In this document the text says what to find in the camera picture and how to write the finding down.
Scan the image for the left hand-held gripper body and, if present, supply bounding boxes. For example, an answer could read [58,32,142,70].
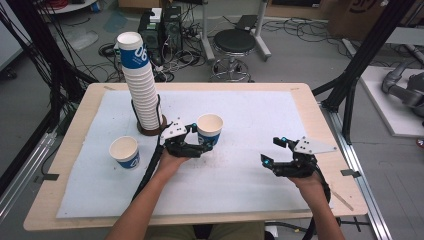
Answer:
[159,121,210,159]

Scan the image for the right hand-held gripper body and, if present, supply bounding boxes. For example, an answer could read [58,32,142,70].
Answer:
[269,135,339,179]

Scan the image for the blue and white paper cup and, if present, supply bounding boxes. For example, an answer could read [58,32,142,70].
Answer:
[196,113,225,148]
[108,135,141,170]

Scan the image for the stack of paper cups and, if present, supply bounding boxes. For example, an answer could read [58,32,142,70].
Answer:
[116,31,162,131]

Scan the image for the person's left hand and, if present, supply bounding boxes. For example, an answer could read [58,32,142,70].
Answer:
[155,149,192,182]

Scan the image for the person's right hand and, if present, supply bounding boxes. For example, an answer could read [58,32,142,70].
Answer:
[287,173,327,200]

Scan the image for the white table mat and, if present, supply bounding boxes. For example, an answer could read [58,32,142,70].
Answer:
[55,89,335,220]

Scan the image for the black tape piece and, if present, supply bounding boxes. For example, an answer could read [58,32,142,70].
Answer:
[340,168,362,179]
[33,173,61,184]

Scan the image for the person's khaki trousers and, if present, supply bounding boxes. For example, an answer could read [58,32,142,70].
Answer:
[144,222,266,240]

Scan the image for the black round stool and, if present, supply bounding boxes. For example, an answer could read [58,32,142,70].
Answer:
[209,28,258,83]

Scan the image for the white floor platform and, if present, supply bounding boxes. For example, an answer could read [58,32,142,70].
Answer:
[359,65,424,139]

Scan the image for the black computer tower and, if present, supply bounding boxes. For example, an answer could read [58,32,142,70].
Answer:
[162,5,184,52]
[138,8,163,65]

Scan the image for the black flat device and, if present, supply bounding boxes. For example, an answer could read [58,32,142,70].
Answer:
[234,14,259,33]

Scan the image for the brown cardboard box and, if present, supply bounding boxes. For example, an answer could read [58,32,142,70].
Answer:
[328,0,424,42]

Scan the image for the clear plastic sheet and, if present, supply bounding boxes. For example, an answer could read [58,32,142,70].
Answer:
[62,27,100,52]

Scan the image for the white round table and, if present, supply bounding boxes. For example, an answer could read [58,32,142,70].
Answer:
[37,0,98,15]

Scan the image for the black corrugated left gripper cable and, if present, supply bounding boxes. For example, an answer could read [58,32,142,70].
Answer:
[131,139,167,202]

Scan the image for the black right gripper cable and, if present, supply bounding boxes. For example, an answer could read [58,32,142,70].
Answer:
[308,166,333,240]

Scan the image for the black cable under table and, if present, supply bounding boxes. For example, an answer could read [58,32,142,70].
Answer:
[264,220,314,236]

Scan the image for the aluminium rail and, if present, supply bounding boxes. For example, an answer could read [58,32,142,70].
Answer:
[320,102,393,240]
[0,131,58,222]

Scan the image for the tangle of floor cables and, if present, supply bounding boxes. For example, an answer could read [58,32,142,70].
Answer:
[97,19,209,83]

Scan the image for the white rolling stand frame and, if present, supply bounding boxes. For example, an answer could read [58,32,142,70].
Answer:
[199,0,273,63]

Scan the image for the black floor cables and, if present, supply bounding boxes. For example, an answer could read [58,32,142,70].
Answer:
[261,15,349,46]

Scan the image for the black metal frame post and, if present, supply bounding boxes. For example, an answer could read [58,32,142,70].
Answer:
[5,0,99,134]
[311,0,424,145]

